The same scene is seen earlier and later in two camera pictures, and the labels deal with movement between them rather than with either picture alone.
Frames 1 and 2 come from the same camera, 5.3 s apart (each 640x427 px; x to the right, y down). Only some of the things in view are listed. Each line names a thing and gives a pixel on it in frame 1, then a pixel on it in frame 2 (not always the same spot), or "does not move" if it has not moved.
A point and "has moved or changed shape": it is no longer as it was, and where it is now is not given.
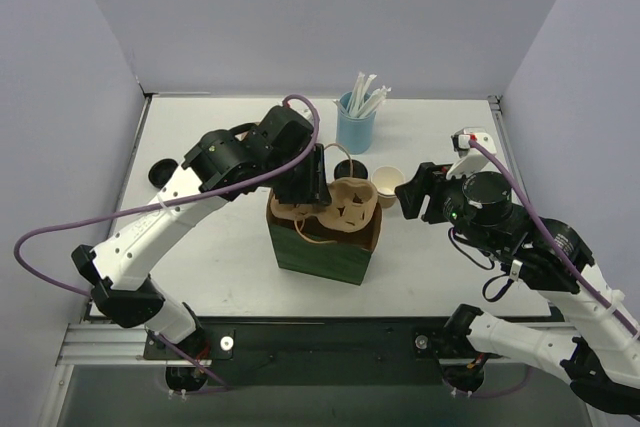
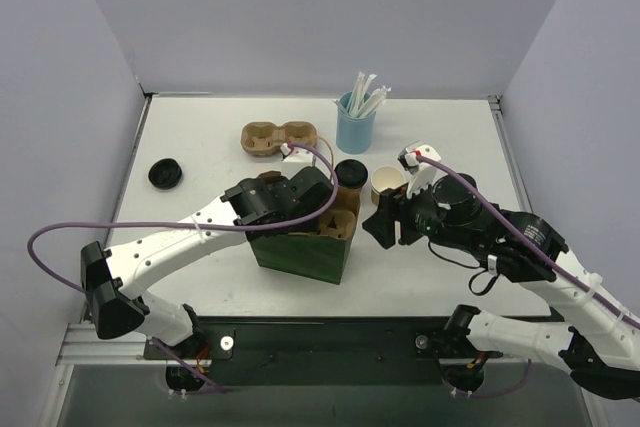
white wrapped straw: [356, 102] does not move
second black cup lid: [161, 170] does not move
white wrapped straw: [378, 95] does not move
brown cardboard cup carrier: [352, 206] has moved or changed shape
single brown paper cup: [350, 176] to [342, 191]
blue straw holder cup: [354, 135] does not move
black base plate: [333, 351] does not move
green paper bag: [308, 247] has moved or changed shape
